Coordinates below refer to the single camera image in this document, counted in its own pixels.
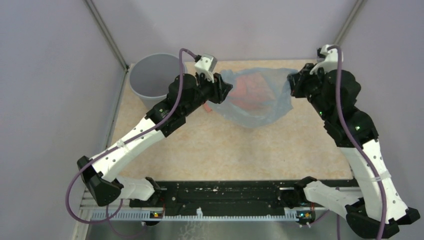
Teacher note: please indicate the left aluminium corner post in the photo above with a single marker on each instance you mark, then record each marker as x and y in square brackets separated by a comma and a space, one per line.
[104, 30]

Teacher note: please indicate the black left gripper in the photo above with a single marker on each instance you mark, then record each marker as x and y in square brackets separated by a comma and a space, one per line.
[220, 88]

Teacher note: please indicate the white toothed cable strip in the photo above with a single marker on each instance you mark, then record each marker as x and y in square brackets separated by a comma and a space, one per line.
[157, 216]

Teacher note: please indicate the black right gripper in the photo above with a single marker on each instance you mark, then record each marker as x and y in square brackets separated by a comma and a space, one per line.
[297, 80]

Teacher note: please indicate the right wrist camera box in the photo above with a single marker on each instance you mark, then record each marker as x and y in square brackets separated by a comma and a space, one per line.
[332, 55]

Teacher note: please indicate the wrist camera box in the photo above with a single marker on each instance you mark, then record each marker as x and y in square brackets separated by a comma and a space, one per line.
[332, 55]
[206, 65]

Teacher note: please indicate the grey plastic trash bin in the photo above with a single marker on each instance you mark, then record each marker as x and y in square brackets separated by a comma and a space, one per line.
[149, 79]

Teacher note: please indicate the aluminium corner post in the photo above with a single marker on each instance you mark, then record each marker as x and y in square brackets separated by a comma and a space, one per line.
[104, 30]
[349, 21]

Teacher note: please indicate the light blue plastic trash bag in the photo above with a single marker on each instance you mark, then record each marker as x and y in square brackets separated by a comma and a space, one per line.
[281, 107]

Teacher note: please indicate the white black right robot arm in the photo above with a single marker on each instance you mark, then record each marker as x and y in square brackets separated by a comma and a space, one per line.
[379, 211]

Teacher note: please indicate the right aluminium corner post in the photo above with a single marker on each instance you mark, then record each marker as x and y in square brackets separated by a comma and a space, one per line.
[349, 21]

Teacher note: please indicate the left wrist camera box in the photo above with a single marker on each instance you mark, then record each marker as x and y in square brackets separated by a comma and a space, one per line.
[206, 65]

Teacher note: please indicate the pink folded cloth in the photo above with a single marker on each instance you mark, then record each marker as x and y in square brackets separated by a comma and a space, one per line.
[251, 92]

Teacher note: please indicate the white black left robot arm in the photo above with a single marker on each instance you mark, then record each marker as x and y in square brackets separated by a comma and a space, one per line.
[101, 173]

